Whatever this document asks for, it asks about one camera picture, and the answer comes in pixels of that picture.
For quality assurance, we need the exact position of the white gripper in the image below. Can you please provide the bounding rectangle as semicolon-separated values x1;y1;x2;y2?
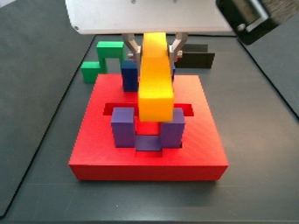
66;0;231;64

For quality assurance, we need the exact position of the yellow long block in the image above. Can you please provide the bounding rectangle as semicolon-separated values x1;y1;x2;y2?
138;32;174;122

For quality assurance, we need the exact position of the red slotted board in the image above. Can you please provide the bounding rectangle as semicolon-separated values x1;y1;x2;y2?
70;74;228;181

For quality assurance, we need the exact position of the dark blue U block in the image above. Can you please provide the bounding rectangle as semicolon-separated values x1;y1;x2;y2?
122;59;174;96

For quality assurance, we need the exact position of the green arch block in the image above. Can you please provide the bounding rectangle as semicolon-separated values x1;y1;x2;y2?
80;41;126;83

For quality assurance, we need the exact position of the black block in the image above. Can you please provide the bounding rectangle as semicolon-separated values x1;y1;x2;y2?
175;44;215;69

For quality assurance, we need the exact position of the purple U block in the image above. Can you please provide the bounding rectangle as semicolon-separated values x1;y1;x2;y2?
111;107;186;151

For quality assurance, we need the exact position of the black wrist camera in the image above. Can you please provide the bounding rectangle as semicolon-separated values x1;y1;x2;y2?
215;0;299;46

